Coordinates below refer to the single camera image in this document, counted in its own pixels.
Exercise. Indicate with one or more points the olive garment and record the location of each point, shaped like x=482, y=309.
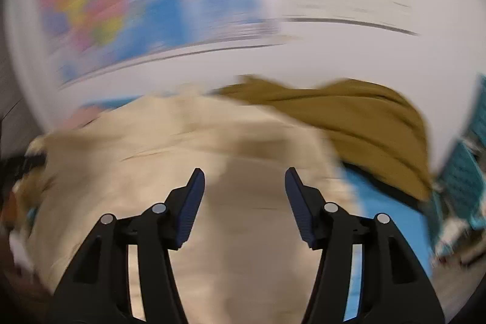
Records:
x=360, y=119

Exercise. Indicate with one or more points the teal perforated rack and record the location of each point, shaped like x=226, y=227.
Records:
x=459, y=176

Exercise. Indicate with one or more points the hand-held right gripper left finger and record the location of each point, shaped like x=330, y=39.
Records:
x=191, y=206

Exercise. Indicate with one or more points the cream large garment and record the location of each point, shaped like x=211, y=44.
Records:
x=243, y=233

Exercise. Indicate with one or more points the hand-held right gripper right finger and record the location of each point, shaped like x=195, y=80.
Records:
x=298, y=206

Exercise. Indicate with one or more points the colourful wall map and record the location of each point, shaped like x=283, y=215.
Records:
x=171, y=5

